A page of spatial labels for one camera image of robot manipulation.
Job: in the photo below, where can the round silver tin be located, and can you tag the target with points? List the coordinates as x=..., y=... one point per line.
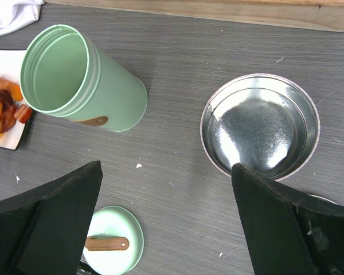
x=263, y=121

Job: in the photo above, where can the silver embossed tin lid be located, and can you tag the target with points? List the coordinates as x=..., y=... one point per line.
x=323, y=198

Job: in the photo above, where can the mint green canister lid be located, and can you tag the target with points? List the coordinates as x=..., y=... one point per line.
x=115, y=241

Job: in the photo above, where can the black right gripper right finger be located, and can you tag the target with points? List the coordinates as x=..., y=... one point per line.
x=287, y=231

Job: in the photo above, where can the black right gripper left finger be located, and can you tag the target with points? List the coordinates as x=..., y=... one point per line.
x=43, y=230

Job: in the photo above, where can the wooden clothes rack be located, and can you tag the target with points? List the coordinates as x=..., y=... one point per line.
x=313, y=15

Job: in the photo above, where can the white square plate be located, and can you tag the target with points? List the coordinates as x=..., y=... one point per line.
x=10, y=69

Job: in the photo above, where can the purple octopus tentacle piece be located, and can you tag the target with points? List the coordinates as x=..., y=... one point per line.
x=6, y=98

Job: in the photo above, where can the white cloth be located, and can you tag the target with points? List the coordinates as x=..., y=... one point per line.
x=15, y=15

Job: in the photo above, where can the mint green tin canister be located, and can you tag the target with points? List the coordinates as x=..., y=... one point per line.
x=63, y=74

